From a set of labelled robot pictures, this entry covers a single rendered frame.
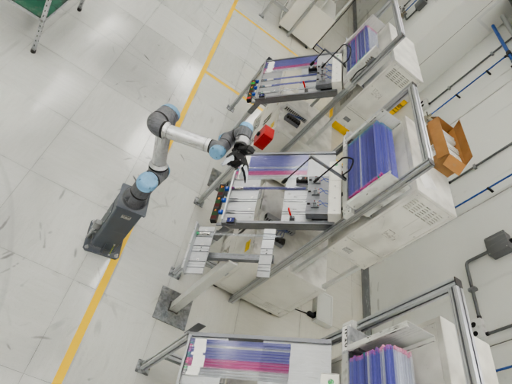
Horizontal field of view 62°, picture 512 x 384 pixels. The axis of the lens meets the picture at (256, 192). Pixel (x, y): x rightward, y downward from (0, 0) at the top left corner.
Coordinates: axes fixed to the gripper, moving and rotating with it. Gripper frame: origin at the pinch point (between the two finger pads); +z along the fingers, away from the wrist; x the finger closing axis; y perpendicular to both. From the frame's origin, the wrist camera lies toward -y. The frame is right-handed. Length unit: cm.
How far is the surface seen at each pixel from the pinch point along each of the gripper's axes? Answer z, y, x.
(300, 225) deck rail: -19, 23, -69
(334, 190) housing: -44, 5, -76
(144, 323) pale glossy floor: 40, 127, -41
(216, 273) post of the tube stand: 16, 64, -45
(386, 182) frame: -26, -38, -69
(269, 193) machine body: -72, 73, -78
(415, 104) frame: -79, -55, -71
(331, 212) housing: -25, 3, -74
